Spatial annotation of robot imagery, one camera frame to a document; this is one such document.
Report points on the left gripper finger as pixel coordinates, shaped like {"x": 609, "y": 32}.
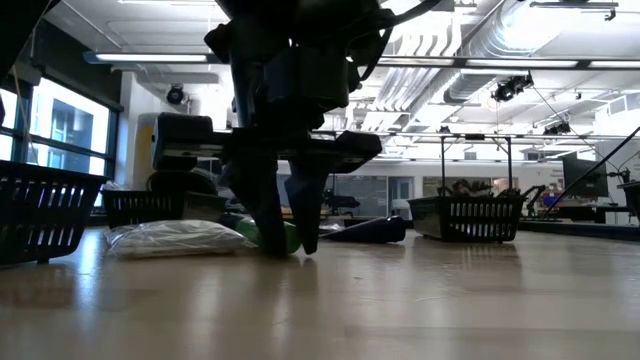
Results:
{"x": 310, "y": 200}
{"x": 260, "y": 200}

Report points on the green toiletry bottle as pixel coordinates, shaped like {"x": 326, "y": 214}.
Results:
{"x": 246, "y": 231}

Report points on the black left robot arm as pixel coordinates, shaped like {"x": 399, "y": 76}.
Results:
{"x": 260, "y": 20}

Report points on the dark blue toiletry tube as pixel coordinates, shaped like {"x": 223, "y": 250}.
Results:
{"x": 370, "y": 231}

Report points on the white cotton swabs bag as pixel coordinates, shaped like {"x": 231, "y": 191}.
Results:
{"x": 175, "y": 238}

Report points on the black slotted plastic basket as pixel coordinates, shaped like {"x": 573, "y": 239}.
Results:
{"x": 465, "y": 236}
{"x": 631, "y": 200}
{"x": 150, "y": 210}
{"x": 45, "y": 215}

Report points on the yellow canister with white lid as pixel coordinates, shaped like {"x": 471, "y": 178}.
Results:
{"x": 144, "y": 160}

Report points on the large window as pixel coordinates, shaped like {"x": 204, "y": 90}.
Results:
{"x": 70, "y": 125}

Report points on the black computer monitor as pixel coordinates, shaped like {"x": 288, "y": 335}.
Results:
{"x": 585, "y": 177}

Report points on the black background rig frame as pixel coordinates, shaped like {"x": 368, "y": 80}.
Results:
{"x": 475, "y": 136}

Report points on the black overhead frame bar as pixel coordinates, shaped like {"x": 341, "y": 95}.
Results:
{"x": 500, "y": 62}

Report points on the black ceiling camera cluster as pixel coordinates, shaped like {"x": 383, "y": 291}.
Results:
{"x": 510, "y": 89}

